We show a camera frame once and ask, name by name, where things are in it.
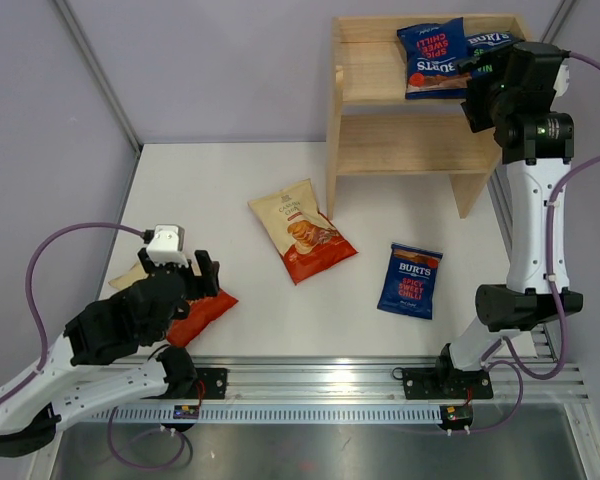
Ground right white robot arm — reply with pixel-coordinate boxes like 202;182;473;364
425;41;584;399

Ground cream orange cassava bag left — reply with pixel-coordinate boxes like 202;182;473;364
108;262;238;347

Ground blue burts chilli bag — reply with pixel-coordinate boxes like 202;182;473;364
377;243;443;320
396;17;470;100

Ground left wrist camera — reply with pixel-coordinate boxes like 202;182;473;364
146;224;188;266

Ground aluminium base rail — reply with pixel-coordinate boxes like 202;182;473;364
79;357;588;425

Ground cream orange cassava chips bag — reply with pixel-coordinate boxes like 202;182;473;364
248;179;357;284

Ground blue Burts sea salt bag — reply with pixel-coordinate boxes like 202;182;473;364
466;31;521;79

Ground wooden two-tier shelf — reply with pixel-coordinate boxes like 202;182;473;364
326;14;500;218

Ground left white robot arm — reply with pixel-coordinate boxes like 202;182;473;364
0;250;220;458

